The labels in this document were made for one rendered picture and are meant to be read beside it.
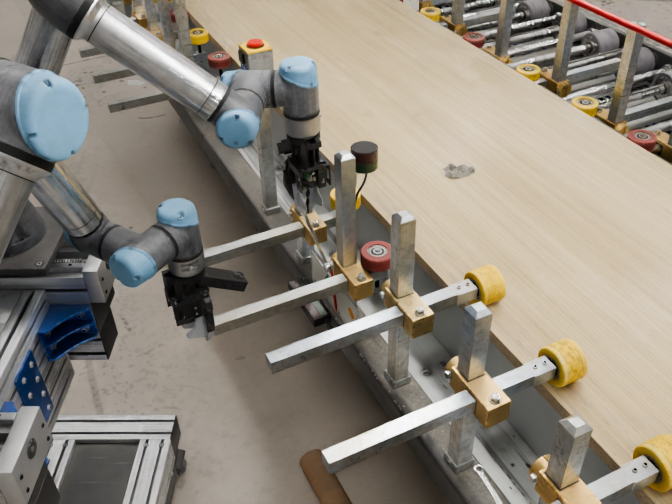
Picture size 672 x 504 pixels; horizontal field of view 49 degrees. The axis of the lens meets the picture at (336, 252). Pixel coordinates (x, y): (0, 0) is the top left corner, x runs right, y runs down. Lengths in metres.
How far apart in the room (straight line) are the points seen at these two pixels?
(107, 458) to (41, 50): 1.21
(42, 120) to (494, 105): 1.59
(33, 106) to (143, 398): 1.75
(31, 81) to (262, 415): 1.70
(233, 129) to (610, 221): 0.99
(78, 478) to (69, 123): 1.36
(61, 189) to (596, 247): 1.18
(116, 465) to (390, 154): 1.18
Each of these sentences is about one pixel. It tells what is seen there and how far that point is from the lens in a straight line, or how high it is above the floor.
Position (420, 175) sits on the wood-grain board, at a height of 0.90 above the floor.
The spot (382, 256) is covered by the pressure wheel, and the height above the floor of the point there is 0.91.
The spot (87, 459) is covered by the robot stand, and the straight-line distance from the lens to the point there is 2.31.
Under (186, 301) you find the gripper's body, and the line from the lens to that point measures 1.55.
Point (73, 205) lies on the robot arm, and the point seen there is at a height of 1.24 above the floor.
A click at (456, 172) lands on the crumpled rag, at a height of 0.91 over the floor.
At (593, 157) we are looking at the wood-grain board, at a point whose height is 0.90.
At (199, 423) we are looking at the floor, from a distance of 2.58.
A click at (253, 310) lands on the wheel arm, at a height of 0.86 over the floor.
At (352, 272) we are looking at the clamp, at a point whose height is 0.87.
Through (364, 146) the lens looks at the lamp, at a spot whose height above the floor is 1.17.
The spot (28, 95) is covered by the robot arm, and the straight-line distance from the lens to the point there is 1.08.
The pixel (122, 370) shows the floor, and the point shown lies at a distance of 2.81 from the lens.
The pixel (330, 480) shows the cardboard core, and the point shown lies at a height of 0.08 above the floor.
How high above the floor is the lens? 1.97
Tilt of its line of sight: 38 degrees down
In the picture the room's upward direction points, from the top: 2 degrees counter-clockwise
